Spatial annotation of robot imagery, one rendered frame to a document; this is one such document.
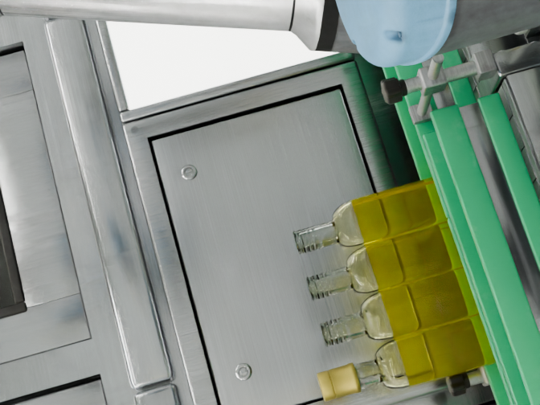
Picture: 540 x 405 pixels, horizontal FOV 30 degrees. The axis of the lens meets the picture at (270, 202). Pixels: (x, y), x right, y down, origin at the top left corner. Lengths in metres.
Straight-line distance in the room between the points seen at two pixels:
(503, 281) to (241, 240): 0.41
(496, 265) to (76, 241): 0.60
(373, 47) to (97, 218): 0.75
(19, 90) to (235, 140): 0.34
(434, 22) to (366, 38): 0.06
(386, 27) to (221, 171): 0.73
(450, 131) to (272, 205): 0.33
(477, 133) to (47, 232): 0.63
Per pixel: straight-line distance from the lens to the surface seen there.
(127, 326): 1.35
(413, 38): 0.69
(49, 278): 1.43
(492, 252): 1.09
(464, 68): 1.13
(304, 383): 1.32
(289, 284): 1.34
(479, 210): 1.10
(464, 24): 0.69
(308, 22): 0.82
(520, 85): 1.14
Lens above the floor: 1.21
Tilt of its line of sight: 2 degrees down
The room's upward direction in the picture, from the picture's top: 106 degrees counter-clockwise
